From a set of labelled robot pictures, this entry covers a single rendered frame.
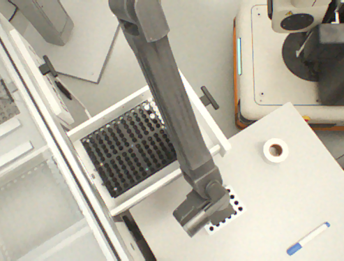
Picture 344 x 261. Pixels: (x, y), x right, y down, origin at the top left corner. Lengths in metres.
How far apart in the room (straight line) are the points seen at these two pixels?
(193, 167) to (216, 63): 1.34
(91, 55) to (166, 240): 1.27
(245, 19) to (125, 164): 1.10
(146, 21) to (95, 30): 1.58
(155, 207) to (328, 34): 0.76
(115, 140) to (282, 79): 0.95
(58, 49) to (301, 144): 1.45
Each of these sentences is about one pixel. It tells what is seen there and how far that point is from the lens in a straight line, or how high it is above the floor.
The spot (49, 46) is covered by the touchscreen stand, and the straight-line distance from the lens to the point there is 2.12.
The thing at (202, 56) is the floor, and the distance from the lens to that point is 1.98.
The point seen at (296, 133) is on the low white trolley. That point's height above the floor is 0.76.
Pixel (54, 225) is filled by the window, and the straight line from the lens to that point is 0.56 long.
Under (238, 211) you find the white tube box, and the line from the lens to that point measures 0.99.
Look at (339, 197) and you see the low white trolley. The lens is 1.10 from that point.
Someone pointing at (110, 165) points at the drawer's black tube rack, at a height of 0.90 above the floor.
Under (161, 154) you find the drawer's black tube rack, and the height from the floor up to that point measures 0.90.
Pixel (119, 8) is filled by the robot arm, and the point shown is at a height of 1.34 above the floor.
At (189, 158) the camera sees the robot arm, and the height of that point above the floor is 1.12.
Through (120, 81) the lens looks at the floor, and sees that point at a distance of 1.96.
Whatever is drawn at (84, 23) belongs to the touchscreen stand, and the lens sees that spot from 2.13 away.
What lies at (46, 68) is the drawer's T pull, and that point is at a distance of 1.03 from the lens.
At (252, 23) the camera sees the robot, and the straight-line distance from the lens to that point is 1.78.
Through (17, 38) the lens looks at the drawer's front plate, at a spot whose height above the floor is 0.93.
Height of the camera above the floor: 1.78
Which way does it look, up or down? 75 degrees down
